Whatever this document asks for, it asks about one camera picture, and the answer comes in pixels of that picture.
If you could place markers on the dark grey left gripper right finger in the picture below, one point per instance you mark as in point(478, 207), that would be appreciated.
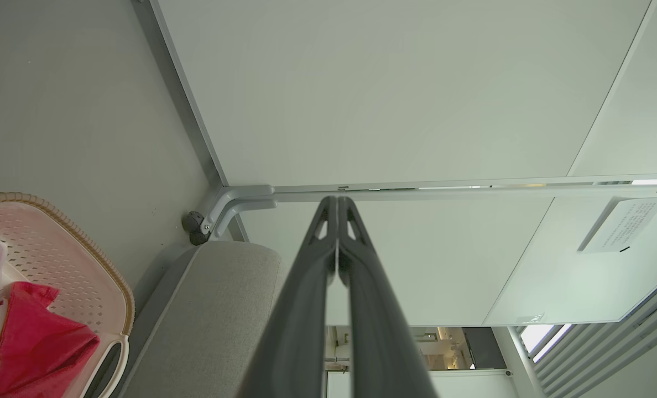
point(384, 354)

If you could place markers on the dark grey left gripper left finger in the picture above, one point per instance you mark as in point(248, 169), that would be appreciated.
point(295, 331)

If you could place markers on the grey upholstered cushion seat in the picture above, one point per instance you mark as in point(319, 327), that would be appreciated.
point(207, 320)

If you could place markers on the white paper notice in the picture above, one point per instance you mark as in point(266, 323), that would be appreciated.
point(621, 226)

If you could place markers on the cream perforated laundry basket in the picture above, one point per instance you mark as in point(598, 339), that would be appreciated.
point(57, 249)

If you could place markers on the grey partition frame foot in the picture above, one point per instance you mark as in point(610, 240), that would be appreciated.
point(240, 196)

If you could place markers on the black caster wheel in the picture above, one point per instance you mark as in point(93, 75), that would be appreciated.
point(193, 224)

